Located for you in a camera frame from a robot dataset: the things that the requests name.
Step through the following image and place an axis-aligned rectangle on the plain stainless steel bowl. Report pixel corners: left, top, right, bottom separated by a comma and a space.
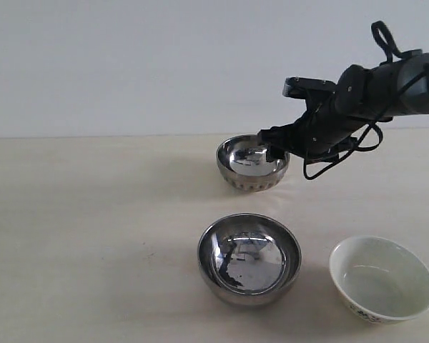
197, 213, 302, 308

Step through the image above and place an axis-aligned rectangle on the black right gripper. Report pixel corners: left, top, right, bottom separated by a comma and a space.
256, 101, 365, 161

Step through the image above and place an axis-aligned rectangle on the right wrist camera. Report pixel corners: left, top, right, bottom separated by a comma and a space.
282, 76, 336, 102

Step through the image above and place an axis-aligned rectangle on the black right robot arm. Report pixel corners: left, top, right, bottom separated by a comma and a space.
257, 53, 429, 163

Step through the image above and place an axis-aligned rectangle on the white ceramic patterned bowl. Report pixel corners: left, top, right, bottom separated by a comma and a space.
328, 236, 429, 324

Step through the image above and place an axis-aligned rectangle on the ribbed stainless steel bowl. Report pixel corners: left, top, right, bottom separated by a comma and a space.
216, 134, 290, 192

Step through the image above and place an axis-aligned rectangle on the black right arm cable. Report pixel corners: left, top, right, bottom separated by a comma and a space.
302, 21, 429, 182

